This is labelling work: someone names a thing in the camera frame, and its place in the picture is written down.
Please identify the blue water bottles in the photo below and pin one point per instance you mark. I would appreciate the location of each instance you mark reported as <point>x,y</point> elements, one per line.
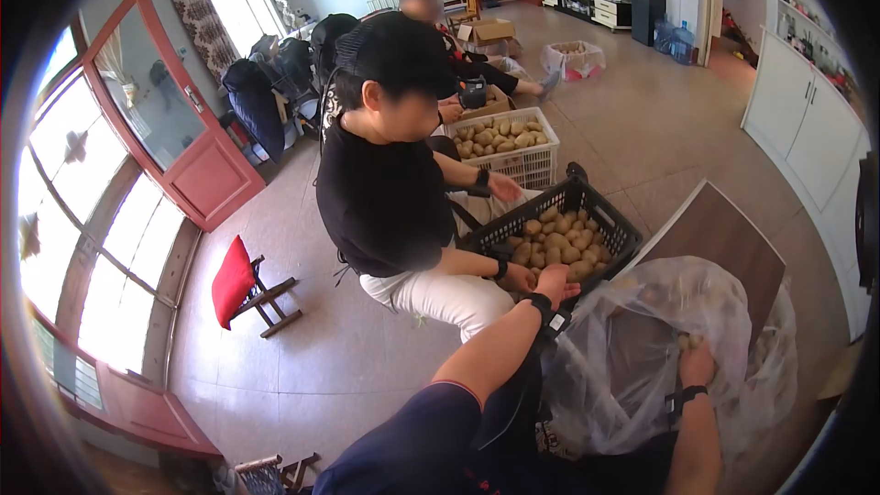
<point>675,41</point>

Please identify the flat cardboard box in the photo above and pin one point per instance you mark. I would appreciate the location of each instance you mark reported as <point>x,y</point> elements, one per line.
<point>491,105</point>

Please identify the pile of potatoes, black crate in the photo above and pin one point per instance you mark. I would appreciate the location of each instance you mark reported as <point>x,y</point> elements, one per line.
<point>560,244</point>

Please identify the patterned curtain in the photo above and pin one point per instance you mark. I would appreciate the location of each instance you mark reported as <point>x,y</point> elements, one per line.
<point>199,14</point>

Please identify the black wrist band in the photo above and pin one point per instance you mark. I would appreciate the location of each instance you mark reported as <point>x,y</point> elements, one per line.
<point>684,397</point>
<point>548,313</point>

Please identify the clear plastic bag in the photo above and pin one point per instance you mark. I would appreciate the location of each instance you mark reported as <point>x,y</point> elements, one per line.
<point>619,371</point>

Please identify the red cushion wooden stool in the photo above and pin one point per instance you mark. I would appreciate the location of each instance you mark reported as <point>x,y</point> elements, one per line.
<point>234,282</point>

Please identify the black hand-held device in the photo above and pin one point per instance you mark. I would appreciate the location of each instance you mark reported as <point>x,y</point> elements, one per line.
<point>472,91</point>

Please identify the black plastic crate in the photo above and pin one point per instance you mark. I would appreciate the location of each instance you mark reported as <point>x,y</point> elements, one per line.
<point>605,216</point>

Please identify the person's left thumb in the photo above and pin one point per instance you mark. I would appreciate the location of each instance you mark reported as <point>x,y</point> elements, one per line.
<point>574,292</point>

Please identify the pale potato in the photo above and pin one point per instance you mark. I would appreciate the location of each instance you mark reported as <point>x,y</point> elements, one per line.
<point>689,340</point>

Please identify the red low window sash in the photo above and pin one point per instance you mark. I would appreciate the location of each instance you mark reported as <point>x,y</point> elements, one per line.
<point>155,412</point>

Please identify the brown board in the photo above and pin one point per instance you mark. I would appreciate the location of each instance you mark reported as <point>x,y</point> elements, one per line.
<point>715,240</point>

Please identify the small wooden stool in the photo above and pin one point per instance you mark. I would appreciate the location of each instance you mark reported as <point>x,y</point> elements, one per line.
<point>275,474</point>

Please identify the low television stand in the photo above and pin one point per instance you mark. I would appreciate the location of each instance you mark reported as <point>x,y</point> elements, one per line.
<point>595,8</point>

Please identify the person's right hand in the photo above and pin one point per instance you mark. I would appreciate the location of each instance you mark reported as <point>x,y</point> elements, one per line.
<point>697,368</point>

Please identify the red glazed door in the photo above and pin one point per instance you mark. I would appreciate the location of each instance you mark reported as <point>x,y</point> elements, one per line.
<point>206,179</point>

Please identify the person's left hand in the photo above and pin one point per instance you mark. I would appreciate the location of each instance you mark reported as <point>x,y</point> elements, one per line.
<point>555,282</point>

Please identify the wooden chair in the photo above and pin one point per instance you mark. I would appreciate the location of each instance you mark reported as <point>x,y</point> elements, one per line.
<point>462,3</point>

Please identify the open cardboard box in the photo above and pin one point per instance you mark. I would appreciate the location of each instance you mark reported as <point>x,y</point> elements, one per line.
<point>489,31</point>

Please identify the large window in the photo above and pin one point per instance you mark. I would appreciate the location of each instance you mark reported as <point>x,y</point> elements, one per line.
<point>82,220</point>

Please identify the person's left fingers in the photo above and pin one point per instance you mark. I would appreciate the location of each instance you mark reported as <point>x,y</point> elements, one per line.
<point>553,269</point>

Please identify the white plastic crate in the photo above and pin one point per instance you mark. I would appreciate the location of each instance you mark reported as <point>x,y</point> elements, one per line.
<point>526,163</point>

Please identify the pile of potatoes, white crate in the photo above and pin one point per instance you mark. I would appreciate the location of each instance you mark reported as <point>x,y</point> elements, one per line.
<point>498,136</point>

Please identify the white cabinet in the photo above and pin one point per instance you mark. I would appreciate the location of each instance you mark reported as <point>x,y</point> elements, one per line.
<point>811,130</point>

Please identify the dark strollers with clothing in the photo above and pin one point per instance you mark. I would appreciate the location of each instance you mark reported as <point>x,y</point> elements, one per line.
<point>282,75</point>

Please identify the person's body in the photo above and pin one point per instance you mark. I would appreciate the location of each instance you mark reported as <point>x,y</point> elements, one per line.
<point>440,450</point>

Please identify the black tall appliance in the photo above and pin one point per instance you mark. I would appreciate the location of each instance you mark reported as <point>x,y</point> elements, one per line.
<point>646,14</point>

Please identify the person's right fingers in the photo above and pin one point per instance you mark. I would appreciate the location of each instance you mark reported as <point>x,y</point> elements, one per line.
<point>691,350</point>

